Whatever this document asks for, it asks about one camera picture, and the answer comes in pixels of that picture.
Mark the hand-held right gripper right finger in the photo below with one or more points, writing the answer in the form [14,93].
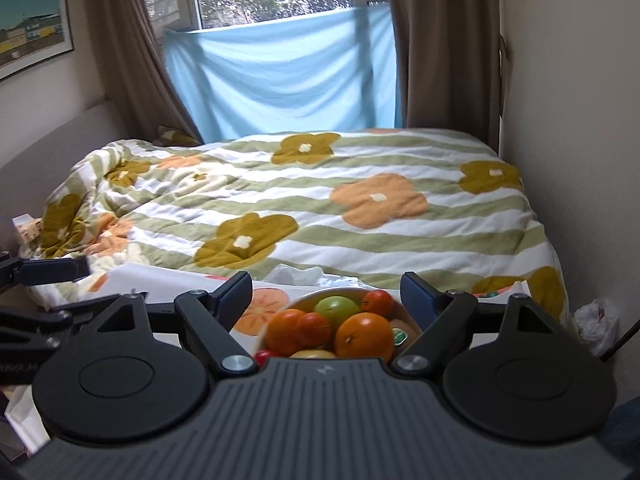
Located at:
[415,291]

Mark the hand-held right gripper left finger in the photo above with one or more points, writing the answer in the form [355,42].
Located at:
[237,296]

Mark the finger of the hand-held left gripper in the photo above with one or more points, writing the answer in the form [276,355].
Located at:
[35,320]
[50,270]

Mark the small orange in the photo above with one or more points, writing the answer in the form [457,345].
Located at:
[282,332]

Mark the red fruit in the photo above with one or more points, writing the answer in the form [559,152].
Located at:
[265,356]

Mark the cream bowl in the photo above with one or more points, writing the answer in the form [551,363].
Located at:
[305,298]

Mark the large orange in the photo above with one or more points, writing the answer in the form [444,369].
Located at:
[362,337]

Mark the red-orange tomato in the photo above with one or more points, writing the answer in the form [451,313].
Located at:
[315,327]

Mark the yellow fruit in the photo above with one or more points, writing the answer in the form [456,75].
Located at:
[312,354]

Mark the white persimmon print cloth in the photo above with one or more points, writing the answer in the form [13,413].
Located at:
[260,310]

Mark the white paper bag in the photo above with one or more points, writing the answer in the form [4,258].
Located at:
[22,410]

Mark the tissue box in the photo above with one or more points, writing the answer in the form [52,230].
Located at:
[25,229]

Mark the crumpled clear plastic wrap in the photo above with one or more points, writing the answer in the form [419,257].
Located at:
[300,275]

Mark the floral striped blanket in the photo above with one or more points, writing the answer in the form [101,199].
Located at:
[350,200]

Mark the beige headboard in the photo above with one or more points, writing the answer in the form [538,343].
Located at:
[55,145]

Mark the floral pillow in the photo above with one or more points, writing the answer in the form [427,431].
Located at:
[175,136]

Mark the white plastic bag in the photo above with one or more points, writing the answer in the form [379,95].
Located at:
[595,325]

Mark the light blue cloth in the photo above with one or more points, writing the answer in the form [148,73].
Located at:
[285,75]

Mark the brown curtain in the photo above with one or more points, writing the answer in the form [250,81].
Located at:
[445,45]
[130,50]

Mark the dark blue cloth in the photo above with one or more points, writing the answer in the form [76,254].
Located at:
[622,430]

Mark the framed wall picture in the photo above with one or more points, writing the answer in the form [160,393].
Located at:
[35,25]

